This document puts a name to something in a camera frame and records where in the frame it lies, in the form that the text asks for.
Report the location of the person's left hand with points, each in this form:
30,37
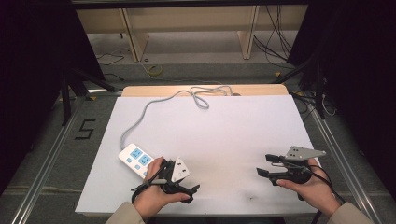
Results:
152,196

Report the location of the white table cover sheet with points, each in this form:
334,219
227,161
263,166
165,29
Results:
224,133

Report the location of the metal floor rail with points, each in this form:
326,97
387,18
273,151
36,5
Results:
345,168
46,161

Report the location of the yellow tape roll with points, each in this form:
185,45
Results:
154,70

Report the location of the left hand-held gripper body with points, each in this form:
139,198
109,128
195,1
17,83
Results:
179,169

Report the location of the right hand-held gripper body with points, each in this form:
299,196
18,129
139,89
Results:
300,153

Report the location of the wooden table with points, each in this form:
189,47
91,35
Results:
155,91

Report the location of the black metal stand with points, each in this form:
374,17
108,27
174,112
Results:
320,93
66,99

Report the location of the black curtain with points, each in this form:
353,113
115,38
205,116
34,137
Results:
31,77
361,77

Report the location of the light wooden shelf unit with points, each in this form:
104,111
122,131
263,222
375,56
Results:
193,18

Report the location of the person's right hand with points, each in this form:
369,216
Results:
317,193

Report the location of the white power strip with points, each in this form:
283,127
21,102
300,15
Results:
132,157

